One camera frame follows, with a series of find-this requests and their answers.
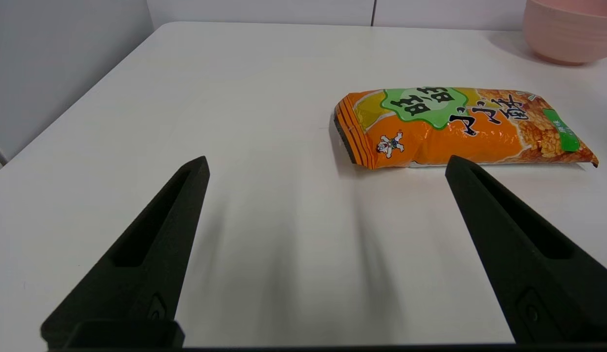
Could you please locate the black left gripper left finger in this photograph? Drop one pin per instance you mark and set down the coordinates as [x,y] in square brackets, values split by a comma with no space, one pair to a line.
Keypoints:
[156,254]

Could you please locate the orange cookie snack bag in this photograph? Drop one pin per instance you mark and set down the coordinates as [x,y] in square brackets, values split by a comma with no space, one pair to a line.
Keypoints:
[455,139]

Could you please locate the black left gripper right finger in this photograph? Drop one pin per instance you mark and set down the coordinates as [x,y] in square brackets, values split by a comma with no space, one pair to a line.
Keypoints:
[518,254]

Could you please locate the pink bowl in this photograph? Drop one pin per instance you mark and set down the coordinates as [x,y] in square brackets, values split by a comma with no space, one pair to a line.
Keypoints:
[567,29]

